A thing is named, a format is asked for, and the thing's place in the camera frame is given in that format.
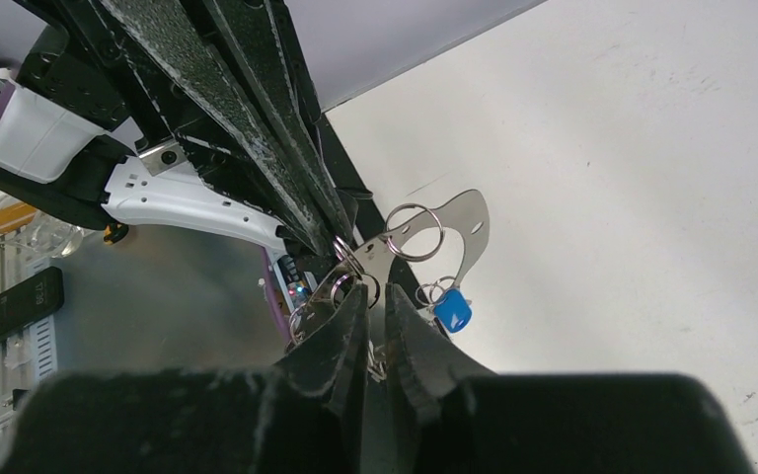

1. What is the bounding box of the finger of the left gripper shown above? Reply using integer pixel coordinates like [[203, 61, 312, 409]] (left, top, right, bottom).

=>
[[103, 1, 332, 256], [204, 1, 353, 246]]

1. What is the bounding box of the left circuit board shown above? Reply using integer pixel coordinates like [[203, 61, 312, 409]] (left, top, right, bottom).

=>
[[258, 248, 317, 344]]

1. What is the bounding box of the split keyring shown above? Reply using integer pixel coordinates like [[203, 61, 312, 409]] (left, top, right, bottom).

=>
[[381, 202, 446, 263]]

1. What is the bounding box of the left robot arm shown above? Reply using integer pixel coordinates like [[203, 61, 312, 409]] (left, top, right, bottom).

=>
[[0, 1, 354, 258]]

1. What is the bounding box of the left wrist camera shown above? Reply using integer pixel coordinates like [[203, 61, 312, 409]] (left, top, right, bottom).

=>
[[0, 86, 106, 184]]

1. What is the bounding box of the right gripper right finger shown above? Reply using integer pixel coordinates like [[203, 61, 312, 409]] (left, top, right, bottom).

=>
[[385, 283, 493, 426]]

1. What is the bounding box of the black phone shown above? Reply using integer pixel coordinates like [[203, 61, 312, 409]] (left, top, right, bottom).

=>
[[0, 267, 64, 342]]

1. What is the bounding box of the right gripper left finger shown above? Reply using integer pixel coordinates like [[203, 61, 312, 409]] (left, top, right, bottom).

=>
[[277, 283, 369, 426]]

